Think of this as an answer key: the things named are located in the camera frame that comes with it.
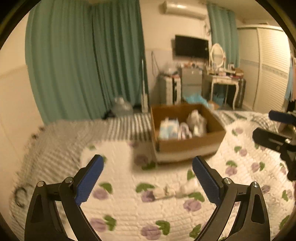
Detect oval vanity mirror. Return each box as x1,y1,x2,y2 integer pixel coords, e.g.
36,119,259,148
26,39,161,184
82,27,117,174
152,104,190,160
209,43,226,70

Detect teal curtain right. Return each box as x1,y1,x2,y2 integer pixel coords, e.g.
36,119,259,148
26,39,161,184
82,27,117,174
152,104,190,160
207,3,239,67

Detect blue plastic bag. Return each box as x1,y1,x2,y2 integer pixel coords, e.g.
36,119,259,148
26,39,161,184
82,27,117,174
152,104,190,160
183,93,211,108

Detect white floral quilt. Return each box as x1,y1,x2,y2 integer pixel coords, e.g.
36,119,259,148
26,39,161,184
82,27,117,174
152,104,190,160
80,120,295,240

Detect small silver refrigerator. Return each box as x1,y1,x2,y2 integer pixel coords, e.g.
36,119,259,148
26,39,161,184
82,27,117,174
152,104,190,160
181,68,202,98

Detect teal curtain left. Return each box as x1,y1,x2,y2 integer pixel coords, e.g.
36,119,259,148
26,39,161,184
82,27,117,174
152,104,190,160
25,1,147,124

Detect blue white tissue pack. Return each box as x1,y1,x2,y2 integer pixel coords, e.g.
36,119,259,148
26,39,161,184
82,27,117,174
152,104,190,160
158,118,180,140

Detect open cardboard box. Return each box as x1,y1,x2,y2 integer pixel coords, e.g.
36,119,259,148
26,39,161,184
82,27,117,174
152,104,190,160
151,103,226,163

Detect grey checked bed blanket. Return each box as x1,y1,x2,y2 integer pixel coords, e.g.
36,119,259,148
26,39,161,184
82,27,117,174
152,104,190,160
10,113,151,237

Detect hanging black cable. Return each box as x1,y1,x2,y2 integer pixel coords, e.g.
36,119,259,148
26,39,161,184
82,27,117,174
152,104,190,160
150,51,160,77

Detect white knotted fabric bundle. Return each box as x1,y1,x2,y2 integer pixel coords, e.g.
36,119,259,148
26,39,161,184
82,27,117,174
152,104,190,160
175,178,200,198

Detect clear bag on suitcase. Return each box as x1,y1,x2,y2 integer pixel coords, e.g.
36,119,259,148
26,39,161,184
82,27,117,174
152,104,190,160
163,63,179,76

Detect white striped suitcase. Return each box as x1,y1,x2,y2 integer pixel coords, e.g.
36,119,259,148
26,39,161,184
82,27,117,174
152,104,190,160
159,75,182,105

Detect teal curtain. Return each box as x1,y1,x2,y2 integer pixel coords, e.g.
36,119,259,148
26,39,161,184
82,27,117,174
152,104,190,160
25,1,147,124
207,3,239,67

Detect black wall television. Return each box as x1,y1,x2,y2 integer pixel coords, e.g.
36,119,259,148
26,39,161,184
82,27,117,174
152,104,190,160
175,35,209,59

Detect white louvered wardrobe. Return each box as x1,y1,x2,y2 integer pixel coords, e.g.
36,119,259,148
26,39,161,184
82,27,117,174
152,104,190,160
237,25,290,113

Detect clear plastic bag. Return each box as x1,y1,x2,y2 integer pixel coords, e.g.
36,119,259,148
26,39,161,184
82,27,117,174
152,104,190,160
111,96,133,118

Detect white dressing table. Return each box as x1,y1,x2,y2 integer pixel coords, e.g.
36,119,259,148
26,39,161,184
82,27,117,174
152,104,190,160
202,71,244,110

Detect white wall air conditioner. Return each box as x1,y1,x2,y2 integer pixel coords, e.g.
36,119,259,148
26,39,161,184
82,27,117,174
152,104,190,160
163,1,208,20

